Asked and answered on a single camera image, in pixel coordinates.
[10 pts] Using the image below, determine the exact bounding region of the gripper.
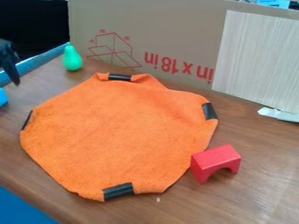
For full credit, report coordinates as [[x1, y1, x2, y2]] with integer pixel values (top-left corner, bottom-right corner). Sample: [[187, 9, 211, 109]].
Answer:
[[0, 38, 23, 87]]

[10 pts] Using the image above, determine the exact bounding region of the blue toy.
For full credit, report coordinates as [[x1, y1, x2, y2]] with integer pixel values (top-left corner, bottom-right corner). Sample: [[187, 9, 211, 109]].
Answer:
[[0, 87, 10, 108]]

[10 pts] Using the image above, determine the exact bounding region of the orange cloth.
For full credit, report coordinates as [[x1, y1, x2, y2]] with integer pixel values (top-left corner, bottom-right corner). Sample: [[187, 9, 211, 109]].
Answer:
[[18, 72, 220, 202]]

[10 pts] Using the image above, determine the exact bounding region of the cardboard box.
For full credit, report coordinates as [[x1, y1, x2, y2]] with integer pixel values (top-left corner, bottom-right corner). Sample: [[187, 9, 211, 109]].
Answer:
[[66, 0, 299, 92]]

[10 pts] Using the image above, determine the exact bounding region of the white board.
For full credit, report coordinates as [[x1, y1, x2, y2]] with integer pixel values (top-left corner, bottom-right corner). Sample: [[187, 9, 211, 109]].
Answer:
[[210, 9, 299, 116]]

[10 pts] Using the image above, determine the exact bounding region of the red arch block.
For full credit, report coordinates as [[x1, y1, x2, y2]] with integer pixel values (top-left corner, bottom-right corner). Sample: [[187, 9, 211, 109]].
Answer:
[[189, 143, 243, 185]]

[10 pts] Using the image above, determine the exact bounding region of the green toy pear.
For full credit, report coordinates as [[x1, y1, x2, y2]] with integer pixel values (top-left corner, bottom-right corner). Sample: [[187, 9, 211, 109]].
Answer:
[[61, 44, 85, 72]]

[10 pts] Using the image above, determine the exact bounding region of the white paper scrap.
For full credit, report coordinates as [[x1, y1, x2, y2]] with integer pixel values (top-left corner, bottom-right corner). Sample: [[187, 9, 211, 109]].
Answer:
[[255, 106, 299, 123]]

